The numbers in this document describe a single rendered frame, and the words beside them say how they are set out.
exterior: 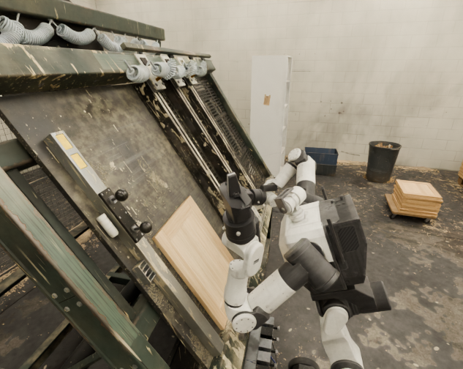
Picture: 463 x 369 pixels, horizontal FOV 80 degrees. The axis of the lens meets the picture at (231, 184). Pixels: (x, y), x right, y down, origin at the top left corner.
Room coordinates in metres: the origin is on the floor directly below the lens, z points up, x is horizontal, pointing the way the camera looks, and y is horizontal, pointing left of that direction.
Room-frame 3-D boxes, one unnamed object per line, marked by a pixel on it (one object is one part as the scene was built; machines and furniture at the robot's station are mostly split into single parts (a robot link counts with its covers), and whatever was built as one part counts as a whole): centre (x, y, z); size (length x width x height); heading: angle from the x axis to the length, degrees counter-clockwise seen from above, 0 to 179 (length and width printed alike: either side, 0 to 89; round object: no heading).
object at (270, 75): (5.15, -0.71, 1.03); 0.61 x 0.58 x 2.05; 162
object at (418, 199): (3.43, -2.45, 0.20); 0.61 x 0.53 x 0.40; 162
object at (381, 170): (4.72, -2.67, 0.33); 0.52 x 0.51 x 0.65; 162
